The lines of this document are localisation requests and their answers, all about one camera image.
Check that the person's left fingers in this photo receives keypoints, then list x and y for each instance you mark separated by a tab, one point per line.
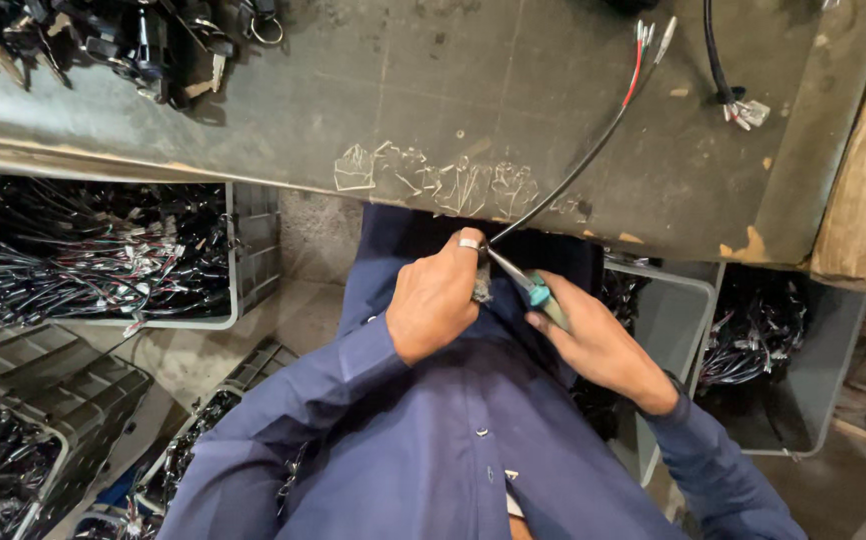
467	259

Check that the small grey switch part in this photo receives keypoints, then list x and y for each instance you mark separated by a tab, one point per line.
482	286

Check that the brown cardboard box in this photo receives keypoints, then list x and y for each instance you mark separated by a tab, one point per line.
864	180

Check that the person's left hand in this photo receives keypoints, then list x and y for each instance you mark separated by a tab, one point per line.
425	300

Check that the person's right hand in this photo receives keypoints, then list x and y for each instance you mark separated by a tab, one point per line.
605	349

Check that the pile of black key switches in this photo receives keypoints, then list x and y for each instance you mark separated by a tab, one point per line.
125	45

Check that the blue button shirt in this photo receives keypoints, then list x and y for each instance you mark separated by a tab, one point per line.
440	450

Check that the clear tape scraps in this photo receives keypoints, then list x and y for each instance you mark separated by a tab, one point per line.
448	184

